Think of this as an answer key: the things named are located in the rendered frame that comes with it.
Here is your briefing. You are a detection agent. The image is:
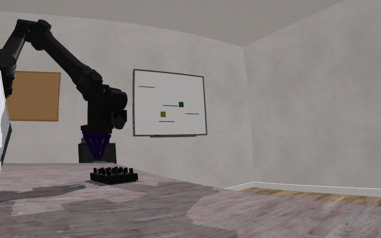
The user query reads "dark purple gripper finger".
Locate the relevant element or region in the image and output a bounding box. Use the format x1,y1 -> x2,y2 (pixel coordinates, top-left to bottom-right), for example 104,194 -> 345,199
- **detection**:
89,133 -> 111,159
83,134 -> 103,159

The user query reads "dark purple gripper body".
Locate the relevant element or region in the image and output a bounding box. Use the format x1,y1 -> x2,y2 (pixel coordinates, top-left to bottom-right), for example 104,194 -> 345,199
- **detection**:
81,105 -> 114,134

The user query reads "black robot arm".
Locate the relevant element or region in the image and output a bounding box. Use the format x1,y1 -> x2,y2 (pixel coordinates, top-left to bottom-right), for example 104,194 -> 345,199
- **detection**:
0,19 -> 127,129

